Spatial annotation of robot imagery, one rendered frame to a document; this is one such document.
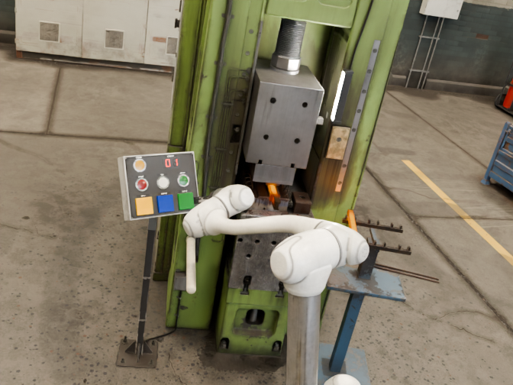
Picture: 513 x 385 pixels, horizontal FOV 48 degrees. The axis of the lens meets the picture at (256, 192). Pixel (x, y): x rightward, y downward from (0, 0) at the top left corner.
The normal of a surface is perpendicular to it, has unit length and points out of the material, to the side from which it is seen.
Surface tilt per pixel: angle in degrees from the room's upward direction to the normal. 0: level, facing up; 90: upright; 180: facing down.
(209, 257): 90
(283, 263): 84
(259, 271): 90
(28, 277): 0
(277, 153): 90
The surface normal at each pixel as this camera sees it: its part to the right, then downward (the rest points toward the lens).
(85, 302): 0.17, -0.88
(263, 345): 0.11, 0.46
